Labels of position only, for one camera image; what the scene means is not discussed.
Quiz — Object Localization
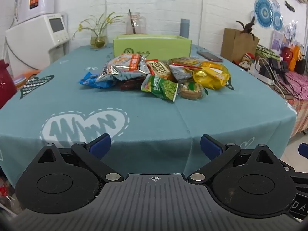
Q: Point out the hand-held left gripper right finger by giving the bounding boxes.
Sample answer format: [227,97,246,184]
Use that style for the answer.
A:
[187,134,277,183]

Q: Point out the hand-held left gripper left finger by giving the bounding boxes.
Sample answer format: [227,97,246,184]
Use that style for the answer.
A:
[31,133,124,183]

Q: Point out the clear round cake packet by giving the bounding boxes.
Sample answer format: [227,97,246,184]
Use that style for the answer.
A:
[178,81,208,100]

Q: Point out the blue snack packet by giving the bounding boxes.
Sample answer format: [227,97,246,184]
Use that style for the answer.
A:
[79,72,116,89]

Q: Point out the yellow snack packet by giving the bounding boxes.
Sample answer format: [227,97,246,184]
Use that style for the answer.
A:
[192,61,231,90]

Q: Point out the green pea snack packet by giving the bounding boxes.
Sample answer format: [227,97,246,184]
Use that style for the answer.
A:
[141,74,179,102]

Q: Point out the silver orange chip packet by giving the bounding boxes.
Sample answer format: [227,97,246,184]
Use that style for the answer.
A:
[96,54,151,82]

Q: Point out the red-ended cracker packet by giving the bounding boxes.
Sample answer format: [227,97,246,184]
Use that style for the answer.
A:
[168,56,201,66]

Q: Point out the red broad bean packet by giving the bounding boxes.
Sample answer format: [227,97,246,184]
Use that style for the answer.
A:
[145,59,173,80]

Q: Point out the green cardboard box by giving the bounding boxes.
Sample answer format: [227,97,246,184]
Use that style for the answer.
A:
[113,34,192,59]

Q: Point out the pink patterned cloth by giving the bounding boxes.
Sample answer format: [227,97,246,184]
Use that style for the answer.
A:
[285,71,308,137]

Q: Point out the dark smartphone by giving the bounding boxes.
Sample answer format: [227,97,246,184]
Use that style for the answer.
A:
[197,51,223,62]

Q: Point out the orange toy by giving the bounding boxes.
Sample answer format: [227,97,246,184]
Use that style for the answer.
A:
[289,44,302,71]

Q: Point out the small doll figure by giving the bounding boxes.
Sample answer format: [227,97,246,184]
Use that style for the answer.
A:
[238,52,255,71]

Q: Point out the red toy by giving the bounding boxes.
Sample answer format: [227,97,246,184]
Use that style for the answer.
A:
[281,46,293,62]

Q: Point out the orange plastic basin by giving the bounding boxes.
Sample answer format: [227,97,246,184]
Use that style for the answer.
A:
[13,70,41,90]

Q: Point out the green patterned bag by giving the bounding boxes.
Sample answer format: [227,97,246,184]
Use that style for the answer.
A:
[255,44,280,58]

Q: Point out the brown cardboard box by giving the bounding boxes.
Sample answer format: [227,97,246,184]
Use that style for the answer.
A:
[221,28,260,63]

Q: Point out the dark red thermos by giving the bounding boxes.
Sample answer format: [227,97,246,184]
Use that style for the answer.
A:
[0,60,18,109]

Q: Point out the white water dispenser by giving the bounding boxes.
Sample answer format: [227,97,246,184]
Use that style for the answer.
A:
[5,13,70,71]

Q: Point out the grey bottle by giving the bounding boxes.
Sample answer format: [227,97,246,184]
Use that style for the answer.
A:
[180,18,190,39]

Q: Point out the yellow flower plant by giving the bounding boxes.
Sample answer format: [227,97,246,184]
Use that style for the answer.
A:
[72,12,126,39]

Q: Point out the dark dried plant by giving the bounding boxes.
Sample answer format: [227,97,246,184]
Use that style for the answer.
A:
[236,16,257,40]

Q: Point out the black stirring stick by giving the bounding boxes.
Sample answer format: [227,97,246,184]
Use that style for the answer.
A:
[128,10,136,34]

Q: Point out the glass pitcher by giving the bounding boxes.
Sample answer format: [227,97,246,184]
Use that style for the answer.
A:
[126,12,148,35]

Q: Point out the small blue paper fan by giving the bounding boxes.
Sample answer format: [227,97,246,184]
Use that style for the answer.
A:
[272,11,284,31]

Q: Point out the large blue paper fan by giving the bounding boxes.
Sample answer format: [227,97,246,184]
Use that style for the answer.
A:
[254,0,273,28]

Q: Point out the black chargers with cables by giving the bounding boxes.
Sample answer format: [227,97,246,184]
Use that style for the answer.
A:
[268,57,304,99]

